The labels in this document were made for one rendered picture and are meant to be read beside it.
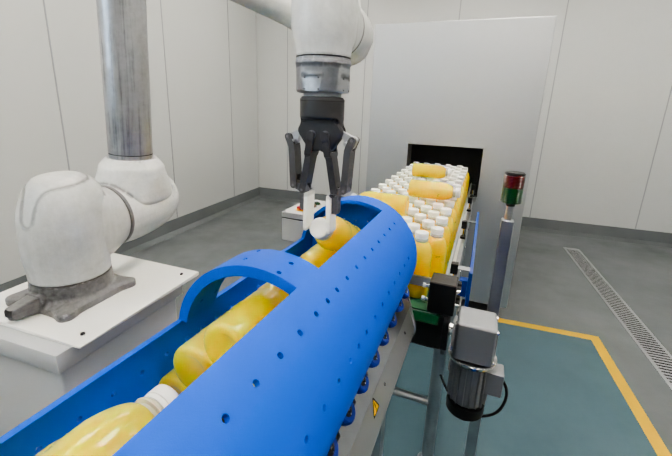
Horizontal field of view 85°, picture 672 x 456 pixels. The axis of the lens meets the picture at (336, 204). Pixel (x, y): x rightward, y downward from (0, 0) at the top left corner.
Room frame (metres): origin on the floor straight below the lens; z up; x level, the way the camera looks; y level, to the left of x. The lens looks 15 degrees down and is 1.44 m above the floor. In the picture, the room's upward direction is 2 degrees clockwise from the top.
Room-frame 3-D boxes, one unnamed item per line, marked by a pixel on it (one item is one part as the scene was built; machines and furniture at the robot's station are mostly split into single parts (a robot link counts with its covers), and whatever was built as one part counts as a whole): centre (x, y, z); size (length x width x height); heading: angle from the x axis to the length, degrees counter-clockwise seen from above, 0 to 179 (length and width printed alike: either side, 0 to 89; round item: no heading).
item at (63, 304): (0.73, 0.59, 1.04); 0.22 x 0.18 x 0.06; 162
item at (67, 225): (0.76, 0.58, 1.18); 0.18 x 0.16 x 0.22; 166
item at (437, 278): (0.91, -0.30, 0.95); 0.10 x 0.07 x 0.10; 68
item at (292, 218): (1.24, 0.10, 1.05); 0.20 x 0.10 x 0.10; 158
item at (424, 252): (1.01, -0.25, 0.99); 0.07 x 0.07 x 0.19
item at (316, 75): (0.64, 0.03, 1.49); 0.09 x 0.09 x 0.06
